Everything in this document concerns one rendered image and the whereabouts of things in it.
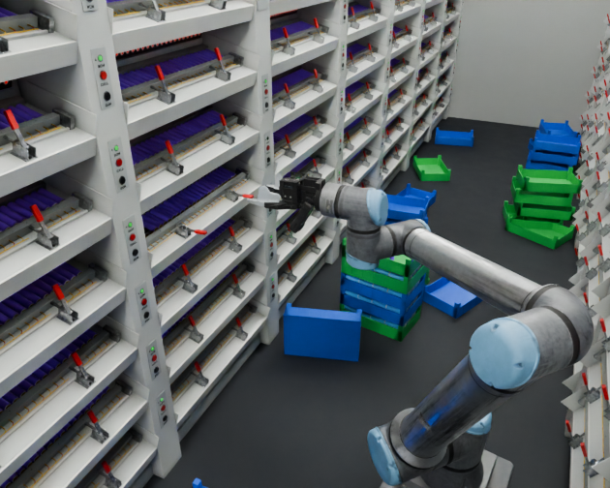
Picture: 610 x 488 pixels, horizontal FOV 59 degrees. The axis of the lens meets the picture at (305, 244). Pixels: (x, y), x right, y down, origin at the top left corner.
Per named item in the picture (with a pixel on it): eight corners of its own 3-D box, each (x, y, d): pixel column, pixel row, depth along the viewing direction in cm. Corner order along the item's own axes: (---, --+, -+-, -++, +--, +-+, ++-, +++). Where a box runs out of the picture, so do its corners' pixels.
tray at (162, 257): (259, 195, 191) (264, 171, 186) (149, 281, 144) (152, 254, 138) (211, 171, 196) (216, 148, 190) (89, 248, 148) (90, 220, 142)
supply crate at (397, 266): (428, 256, 225) (430, 238, 221) (408, 278, 210) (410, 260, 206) (364, 236, 239) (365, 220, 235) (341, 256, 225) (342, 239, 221)
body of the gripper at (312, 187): (289, 170, 150) (329, 175, 146) (289, 198, 154) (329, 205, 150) (276, 180, 144) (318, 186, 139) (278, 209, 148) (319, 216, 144)
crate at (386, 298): (424, 288, 233) (426, 272, 229) (404, 311, 218) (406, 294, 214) (362, 267, 247) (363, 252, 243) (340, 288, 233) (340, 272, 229)
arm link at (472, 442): (494, 458, 152) (507, 415, 143) (443, 479, 146) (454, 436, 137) (460, 418, 164) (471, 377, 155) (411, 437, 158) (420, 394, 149)
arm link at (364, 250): (392, 267, 147) (395, 226, 142) (354, 276, 143) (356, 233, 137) (375, 253, 155) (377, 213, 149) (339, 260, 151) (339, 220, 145)
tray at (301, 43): (336, 48, 228) (346, 15, 220) (268, 78, 180) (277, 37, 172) (293, 31, 232) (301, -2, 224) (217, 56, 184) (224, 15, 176)
